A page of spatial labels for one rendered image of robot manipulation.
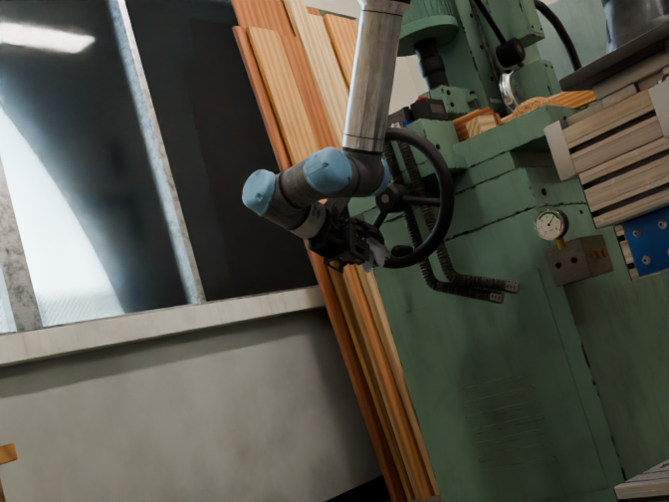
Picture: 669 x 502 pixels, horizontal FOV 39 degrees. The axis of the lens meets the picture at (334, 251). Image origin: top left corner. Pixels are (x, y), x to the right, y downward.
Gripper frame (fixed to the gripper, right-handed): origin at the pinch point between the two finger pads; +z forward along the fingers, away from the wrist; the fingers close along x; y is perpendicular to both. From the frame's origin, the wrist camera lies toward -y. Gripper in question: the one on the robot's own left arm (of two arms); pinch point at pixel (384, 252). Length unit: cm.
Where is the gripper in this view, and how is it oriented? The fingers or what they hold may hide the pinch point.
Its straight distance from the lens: 190.8
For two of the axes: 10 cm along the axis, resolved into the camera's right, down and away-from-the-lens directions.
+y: -0.1, 8.5, -5.2
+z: 6.9, 3.8, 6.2
